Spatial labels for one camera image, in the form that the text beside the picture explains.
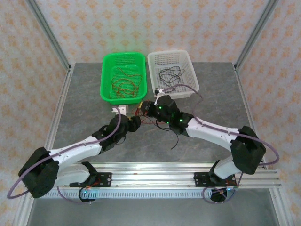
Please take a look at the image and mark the green plastic basket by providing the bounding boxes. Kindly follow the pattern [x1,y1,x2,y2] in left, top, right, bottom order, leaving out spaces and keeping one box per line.
[99,51,149,105]

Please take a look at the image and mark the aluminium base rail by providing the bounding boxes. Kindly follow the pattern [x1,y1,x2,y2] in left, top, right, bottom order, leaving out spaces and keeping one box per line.
[24,161,282,189]

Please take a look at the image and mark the slotted grey cable duct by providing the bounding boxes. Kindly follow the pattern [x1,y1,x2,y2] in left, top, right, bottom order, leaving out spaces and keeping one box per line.
[34,189,234,199]

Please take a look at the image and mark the thin red cable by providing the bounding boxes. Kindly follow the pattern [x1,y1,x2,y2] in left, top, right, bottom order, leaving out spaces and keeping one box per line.
[130,107,170,126]
[110,66,143,98]

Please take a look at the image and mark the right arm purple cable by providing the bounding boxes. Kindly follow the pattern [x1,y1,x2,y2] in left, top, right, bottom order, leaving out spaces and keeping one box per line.
[164,83,280,205]

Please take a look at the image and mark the thin black cable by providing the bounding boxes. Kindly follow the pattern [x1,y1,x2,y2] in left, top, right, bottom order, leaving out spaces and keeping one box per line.
[159,66,185,87]
[152,117,182,150]

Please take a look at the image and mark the aluminium table side rail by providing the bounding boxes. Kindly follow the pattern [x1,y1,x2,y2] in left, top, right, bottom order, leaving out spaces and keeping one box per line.
[233,64,269,170]
[36,64,75,170]

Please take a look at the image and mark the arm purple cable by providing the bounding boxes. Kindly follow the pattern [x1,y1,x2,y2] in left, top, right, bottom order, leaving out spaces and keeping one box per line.
[164,83,280,205]
[8,106,122,206]

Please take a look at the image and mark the white plastic basket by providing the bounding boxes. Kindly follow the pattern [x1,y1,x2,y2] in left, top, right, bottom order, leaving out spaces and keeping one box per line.
[147,49,200,100]

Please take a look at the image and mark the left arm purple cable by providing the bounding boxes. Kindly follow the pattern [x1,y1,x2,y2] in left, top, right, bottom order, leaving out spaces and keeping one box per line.
[8,106,122,206]

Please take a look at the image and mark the aluminium frame post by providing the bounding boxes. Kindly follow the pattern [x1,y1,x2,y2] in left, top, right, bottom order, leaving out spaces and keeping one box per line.
[234,0,280,72]
[25,0,72,72]

